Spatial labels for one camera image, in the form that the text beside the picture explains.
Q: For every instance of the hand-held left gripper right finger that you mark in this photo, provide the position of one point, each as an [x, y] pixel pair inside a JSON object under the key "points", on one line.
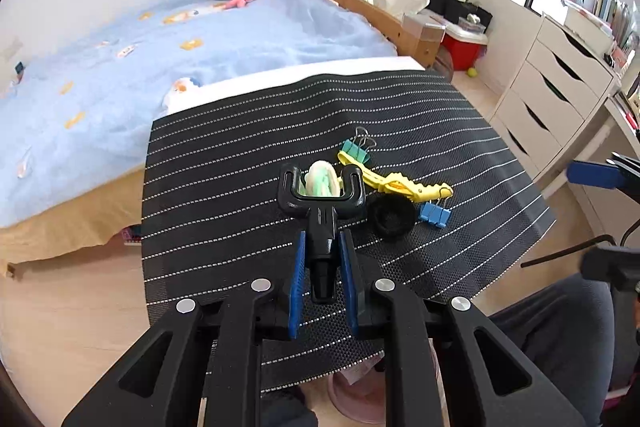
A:
{"points": [[352, 282]]}

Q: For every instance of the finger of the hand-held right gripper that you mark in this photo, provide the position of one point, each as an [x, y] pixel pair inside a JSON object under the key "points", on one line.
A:
{"points": [[592, 173], [610, 264]]}

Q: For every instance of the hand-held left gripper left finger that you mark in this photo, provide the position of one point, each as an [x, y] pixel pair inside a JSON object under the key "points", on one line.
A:
{"points": [[295, 282]]}

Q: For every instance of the black phone holder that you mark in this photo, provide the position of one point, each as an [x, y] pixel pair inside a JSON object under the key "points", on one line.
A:
{"points": [[320, 227]]}

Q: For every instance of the black hair scrunchie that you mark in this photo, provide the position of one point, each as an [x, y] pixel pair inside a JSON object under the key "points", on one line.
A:
{"points": [[390, 219]]}

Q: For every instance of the yellow plastic clip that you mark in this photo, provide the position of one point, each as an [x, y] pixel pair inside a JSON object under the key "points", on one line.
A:
{"points": [[395, 184]]}

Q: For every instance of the blue binder clip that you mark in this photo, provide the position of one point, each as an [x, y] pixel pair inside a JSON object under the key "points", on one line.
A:
{"points": [[435, 214]]}

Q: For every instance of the pink trash bin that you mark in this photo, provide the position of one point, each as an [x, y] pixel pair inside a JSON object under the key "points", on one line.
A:
{"points": [[350, 399]]}

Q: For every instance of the green binder clip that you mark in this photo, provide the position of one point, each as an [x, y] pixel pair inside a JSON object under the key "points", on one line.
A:
{"points": [[355, 152]]}

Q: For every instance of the white desk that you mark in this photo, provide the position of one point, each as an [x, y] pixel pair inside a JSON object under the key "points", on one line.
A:
{"points": [[620, 127]]}

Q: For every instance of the white drawer cabinet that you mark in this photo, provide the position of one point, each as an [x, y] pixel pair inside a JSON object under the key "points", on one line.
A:
{"points": [[550, 92]]}

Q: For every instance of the person's left leg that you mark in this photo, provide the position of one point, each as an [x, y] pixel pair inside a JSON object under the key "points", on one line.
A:
{"points": [[287, 409]]}

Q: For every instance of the black striped placemat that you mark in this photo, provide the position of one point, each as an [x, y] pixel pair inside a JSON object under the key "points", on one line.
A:
{"points": [[225, 167]]}

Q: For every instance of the row of books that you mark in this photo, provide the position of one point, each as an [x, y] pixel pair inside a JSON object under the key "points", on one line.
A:
{"points": [[605, 12]]}

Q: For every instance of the colourful toy box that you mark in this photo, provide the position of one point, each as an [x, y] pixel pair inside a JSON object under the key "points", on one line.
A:
{"points": [[130, 237]]}

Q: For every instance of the red cooler box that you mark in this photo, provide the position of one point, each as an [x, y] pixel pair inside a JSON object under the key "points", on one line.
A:
{"points": [[462, 49]]}

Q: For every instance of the brown beanbag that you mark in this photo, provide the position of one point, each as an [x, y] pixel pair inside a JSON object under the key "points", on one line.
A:
{"points": [[444, 67]]}

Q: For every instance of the black bag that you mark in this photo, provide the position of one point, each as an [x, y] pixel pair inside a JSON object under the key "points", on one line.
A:
{"points": [[457, 9]]}

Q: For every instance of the clear corner guard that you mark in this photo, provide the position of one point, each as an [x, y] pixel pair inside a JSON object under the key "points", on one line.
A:
{"points": [[425, 27]]}

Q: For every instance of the beige bed skirt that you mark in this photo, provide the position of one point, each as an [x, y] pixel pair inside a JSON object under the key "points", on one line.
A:
{"points": [[65, 227]]}

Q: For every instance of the bed with blue blanket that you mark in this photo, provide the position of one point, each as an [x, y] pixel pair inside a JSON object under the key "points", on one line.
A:
{"points": [[150, 72]]}

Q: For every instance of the wooden bed frame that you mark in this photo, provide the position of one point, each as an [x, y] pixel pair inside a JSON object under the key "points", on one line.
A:
{"points": [[350, 2]]}

